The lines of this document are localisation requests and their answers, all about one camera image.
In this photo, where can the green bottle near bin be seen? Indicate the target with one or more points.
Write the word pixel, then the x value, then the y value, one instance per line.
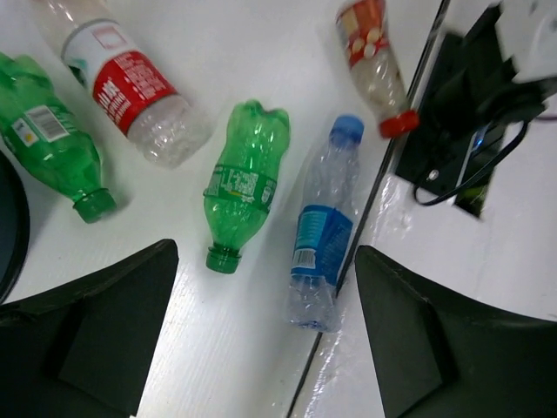
pixel 43 135

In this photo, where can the dark bin with gold rim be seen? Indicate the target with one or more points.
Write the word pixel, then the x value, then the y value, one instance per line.
pixel 15 227

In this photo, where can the small bottle with red cap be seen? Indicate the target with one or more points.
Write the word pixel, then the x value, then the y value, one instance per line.
pixel 363 32

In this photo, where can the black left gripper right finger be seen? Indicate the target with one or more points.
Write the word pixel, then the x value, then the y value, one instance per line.
pixel 439 353

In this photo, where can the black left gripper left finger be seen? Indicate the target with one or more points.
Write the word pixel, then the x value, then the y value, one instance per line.
pixel 84 349

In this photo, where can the green bottle lying centre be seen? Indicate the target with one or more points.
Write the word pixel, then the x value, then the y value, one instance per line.
pixel 242 186

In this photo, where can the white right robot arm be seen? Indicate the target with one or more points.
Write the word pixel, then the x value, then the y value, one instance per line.
pixel 527 34

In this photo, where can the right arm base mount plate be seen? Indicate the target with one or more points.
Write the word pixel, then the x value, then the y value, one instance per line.
pixel 472 116

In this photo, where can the clear bottle with blue label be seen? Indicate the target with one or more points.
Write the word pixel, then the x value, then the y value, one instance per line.
pixel 324 228

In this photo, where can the clear bottle with red label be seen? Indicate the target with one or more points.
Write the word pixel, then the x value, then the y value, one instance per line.
pixel 126 85

